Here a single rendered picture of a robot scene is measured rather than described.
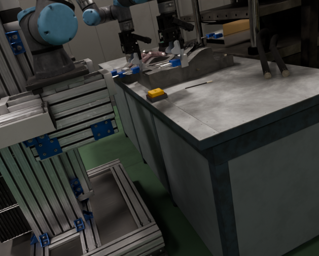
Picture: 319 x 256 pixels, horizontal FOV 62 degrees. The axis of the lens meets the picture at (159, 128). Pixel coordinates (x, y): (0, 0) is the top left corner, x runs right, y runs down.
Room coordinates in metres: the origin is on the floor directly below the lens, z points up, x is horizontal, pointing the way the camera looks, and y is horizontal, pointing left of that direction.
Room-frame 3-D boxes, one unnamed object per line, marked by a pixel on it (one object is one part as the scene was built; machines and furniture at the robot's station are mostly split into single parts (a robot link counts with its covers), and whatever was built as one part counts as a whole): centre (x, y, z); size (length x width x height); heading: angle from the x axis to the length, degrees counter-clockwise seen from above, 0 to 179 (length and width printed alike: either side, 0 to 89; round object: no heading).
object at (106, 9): (1.54, 0.14, 1.20); 0.11 x 0.11 x 0.08; 69
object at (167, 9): (1.27, -0.15, 1.17); 0.08 x 0.08 x 0.05
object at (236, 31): (2.27, -0.84, 0.87); 0.50 x 0.27 x 0.17; 106
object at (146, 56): (1.84, -0.04, 0.90); 0.26 x 0.18 x 0.08; 123
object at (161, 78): (1.52, -0.21, 0.87); 0.50 x 0.26 x 0.14; 106
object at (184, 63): (1.26, -0.13, 0.93); 0.13 x 0.05 x 0.05; 106
